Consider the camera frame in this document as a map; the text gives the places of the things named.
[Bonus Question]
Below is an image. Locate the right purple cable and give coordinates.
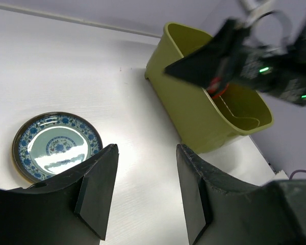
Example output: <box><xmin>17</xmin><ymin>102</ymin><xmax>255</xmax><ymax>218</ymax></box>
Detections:
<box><xmin>288</xmin><ymin>169</ymin><xmax>306</xmax><ymax>181</ymax></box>

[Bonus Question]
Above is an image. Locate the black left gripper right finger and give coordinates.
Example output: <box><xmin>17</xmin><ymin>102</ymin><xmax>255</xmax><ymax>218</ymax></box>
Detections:
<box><xmin>176</xmin><ymin>144</ymin><xmax>306</xmax><ymax>244</ymax></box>

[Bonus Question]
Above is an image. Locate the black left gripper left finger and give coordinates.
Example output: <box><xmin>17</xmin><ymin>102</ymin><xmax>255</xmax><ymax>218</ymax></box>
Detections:
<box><xmin>0</xmin><ymin>144</ymin><xmax>119</xmax><ymax>244</ymax></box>

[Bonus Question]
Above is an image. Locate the orange plate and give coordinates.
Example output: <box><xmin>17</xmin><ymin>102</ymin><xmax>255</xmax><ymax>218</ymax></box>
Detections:
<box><xmin>206</xmin><ymin>77</ymin><xmax>228</xmax><ymax>99</ymax></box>

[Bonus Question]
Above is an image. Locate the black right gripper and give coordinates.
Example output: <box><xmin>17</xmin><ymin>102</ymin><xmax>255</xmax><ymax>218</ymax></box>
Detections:
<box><xmin>164</xmin><ymin>19</ymin><xmax>306</xmax><ymax>107</ymax></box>

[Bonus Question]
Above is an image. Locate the green dish rack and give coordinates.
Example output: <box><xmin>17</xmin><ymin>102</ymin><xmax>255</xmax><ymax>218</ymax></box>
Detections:
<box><xmin>144</xmin><ymin>22</ymin><xmax>273</xmax><ymax>154</ymax></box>

